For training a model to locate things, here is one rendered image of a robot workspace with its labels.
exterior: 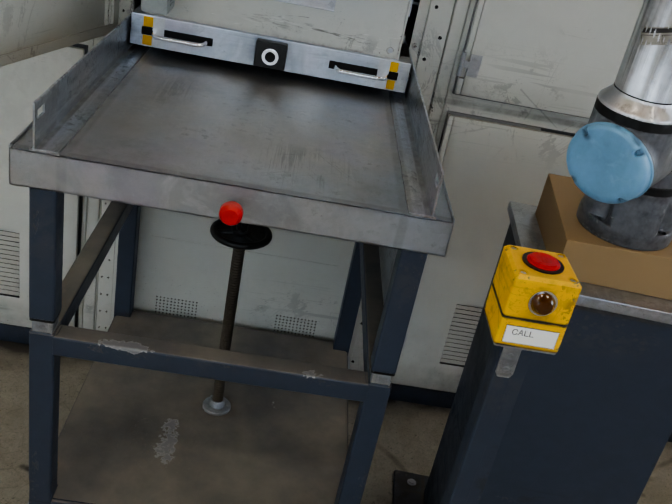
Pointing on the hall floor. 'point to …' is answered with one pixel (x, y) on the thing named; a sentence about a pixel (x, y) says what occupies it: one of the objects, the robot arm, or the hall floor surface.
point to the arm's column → (572, 414)
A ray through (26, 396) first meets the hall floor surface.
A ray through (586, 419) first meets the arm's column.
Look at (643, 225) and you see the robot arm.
